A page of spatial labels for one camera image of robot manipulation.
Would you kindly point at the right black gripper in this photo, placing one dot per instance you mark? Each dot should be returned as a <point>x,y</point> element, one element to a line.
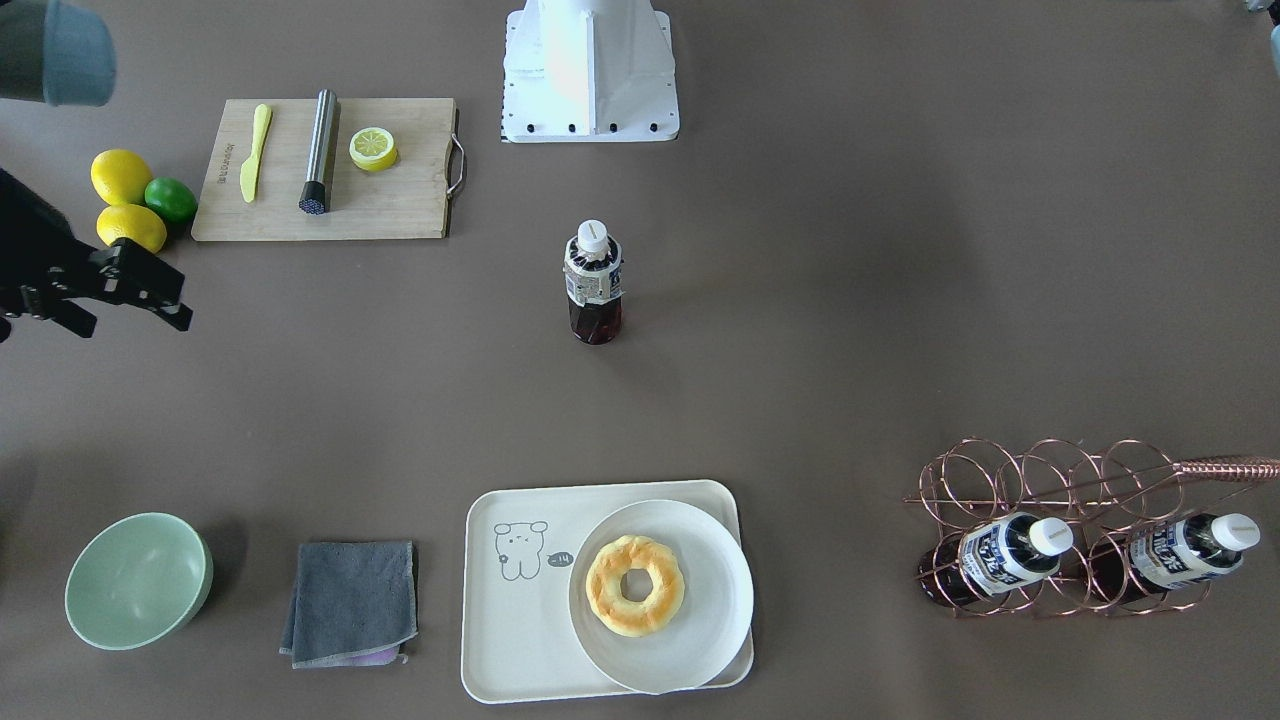
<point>30,243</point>

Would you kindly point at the tea bottle white cap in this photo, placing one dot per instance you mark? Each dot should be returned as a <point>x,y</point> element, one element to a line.
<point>592,273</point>

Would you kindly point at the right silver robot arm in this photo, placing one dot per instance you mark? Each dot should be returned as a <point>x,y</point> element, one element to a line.
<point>62,54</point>

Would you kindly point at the cream serving tray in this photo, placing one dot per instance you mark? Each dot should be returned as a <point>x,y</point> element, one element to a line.
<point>517,639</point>

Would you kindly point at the tea bottle in rack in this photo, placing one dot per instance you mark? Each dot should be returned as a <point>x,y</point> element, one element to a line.
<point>1172,556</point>
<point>995,559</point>

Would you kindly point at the yellow lemon front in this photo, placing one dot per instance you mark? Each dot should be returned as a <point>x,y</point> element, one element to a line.
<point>135,222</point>

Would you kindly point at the yellow lemon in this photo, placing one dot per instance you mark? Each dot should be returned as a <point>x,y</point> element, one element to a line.
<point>120,177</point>
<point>135,222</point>

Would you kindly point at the green lime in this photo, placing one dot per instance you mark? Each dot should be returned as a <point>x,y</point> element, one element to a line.
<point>171,199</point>

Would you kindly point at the yellow lemon back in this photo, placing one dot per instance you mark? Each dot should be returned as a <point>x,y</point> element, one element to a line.
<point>120,177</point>

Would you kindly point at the steel muddler black tip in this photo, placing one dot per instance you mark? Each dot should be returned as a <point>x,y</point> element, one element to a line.
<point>315,194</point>

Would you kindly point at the yellow plastic knife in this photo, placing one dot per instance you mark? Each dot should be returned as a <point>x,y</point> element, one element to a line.
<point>249,172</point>

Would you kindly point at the wooden cutting board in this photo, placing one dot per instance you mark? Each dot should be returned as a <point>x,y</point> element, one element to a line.
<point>406,202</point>

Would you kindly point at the green ceramic bowl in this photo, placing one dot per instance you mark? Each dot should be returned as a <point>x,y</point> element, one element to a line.
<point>140,579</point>

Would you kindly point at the half lemon slice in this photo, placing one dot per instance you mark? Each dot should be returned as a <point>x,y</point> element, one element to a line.
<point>373,149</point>

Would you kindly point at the grey folded cloth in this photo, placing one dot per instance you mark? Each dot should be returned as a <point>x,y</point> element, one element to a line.
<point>353,604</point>

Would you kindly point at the glazed donut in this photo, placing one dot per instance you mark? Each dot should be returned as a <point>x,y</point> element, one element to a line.
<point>603,586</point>

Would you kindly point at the white round plate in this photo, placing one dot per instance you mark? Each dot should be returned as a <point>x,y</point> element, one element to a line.
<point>709,629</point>

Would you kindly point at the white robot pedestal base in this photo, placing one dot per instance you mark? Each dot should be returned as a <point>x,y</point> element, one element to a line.
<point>589,72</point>

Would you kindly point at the copper wire bottle rack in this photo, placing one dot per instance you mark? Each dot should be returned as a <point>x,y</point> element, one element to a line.
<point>1107,495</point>

